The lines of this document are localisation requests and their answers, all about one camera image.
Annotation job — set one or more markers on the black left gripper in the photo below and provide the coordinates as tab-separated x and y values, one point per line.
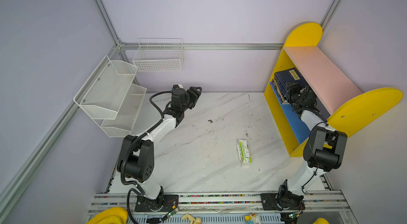
194	94

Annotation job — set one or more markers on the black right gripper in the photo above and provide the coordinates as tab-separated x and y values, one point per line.
292	89

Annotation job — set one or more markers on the blue file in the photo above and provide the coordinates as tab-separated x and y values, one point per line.
291	75

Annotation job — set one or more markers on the dark blue file underneath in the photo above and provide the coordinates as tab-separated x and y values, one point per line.
280	90

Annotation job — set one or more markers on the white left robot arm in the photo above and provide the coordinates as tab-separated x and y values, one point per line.
136	158

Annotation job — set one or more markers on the yellow pink blue bookshelf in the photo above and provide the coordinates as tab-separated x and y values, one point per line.
348	107

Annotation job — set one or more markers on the white green carton box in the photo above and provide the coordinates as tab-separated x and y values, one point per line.
244	152

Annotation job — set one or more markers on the white mesh two-tier rack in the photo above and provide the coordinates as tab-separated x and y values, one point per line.
111	98

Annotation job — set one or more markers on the yellow object bottom right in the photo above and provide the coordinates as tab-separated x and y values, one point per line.
321	221

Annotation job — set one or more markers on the yellow object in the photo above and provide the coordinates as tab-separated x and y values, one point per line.
114	215
321	221

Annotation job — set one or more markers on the beige toy figure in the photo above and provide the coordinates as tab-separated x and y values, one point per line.
193	220

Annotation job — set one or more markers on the small colourful toy figure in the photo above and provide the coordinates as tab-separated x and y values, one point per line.
252	219

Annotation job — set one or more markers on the yellow object bottom left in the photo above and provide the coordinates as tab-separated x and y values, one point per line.
114	215

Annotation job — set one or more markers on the white wire wall basket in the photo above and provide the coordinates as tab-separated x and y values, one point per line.
159	55

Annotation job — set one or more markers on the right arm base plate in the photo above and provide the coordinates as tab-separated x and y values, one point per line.
288	201

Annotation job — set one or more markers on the aluminium front rail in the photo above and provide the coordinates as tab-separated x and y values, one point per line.
231	208

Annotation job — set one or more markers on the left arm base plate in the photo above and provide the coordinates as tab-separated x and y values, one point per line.
155	203

